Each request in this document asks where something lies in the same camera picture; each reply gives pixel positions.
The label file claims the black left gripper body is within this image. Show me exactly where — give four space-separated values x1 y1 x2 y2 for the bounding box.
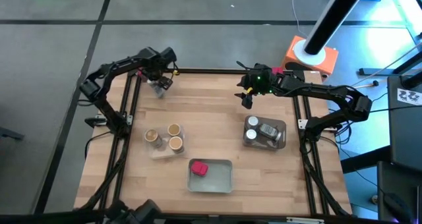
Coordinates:
141 47 178 78

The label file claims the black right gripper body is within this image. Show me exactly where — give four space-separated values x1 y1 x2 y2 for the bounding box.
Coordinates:
243 63 281 96

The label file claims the wooden-lidded spice jar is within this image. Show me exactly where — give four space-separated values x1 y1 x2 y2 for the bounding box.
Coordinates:
167 123 184 139
167 135 185 154
143 128 163 149

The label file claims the white round disc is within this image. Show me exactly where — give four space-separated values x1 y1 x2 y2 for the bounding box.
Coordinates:
293 38 327 66

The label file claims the dark translucent plastic container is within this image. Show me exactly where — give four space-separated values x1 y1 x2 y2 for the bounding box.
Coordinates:
243 115 287 152

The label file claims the orange box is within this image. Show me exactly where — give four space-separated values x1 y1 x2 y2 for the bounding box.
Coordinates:
280 35 340 82

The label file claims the clear plastic container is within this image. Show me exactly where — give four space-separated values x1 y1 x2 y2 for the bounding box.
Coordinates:
143 125 189 160

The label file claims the grey rectangular tray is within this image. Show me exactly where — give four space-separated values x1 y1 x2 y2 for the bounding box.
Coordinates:
187 158 233 194

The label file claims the dark floor stand bar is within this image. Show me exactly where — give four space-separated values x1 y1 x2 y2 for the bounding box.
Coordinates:
359 51 422 77

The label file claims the black bulky object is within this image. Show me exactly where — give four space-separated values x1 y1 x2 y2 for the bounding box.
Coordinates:
105 198 162 224

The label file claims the white printed sticker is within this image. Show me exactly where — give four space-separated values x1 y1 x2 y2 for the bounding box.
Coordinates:
397 88 422 106

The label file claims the dark grey floor object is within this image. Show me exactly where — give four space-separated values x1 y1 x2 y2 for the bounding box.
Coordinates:
0 126 24 142

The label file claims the black desk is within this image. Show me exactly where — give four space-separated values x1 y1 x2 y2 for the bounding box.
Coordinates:
387 75 422 172

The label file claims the black low cabinet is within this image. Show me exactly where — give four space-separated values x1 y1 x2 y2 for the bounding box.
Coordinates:
377 161 422 224

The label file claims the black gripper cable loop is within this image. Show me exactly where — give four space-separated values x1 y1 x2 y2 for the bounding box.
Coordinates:
235 61 253 74

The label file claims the black aluminium table frame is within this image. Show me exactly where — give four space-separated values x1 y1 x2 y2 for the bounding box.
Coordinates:
74 67 353 224

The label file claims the thin white floor cable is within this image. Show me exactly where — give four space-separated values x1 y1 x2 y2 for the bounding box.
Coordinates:
291 0 309 37

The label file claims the black cable bundle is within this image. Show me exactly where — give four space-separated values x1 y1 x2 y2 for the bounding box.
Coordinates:
329 121 354 146

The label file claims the black camera pole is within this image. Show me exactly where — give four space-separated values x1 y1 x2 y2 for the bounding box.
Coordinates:
303 0 370 56

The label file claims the thin beige cord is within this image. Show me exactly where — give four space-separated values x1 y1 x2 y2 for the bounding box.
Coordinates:
349 42 422 88

